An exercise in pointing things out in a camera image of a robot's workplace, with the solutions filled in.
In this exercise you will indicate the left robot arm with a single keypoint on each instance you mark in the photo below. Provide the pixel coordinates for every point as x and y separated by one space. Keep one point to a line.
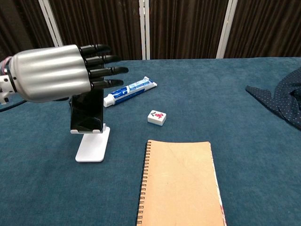
4 82

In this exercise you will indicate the navy dotted cloth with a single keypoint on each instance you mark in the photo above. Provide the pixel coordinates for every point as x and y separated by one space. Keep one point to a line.
282 96

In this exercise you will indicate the brown pleated screen fabric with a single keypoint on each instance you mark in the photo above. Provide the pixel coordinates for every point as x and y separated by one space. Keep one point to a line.
188 28

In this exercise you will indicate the black smartphone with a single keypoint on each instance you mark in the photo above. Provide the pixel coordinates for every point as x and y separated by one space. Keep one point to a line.
87 110

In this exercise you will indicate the tan spiral notebook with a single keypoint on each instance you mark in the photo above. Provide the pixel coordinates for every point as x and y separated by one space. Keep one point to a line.
178 183

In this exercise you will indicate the blue velvet tablecloth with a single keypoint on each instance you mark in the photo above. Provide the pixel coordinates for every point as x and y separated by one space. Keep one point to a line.
211 94

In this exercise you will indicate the white phone stand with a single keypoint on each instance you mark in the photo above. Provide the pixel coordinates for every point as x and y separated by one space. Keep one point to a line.
92 148

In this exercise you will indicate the blue white toothpaste tube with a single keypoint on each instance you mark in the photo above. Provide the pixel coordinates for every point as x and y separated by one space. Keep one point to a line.
127 91

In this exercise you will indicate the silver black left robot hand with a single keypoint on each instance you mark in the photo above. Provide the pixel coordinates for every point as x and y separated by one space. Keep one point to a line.
51 73

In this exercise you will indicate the white mahjong tile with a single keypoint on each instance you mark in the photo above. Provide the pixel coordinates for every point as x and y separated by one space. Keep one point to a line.
157 117

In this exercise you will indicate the white screen frame post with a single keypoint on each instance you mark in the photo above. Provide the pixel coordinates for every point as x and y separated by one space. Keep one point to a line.
144 28
50 23
227 28

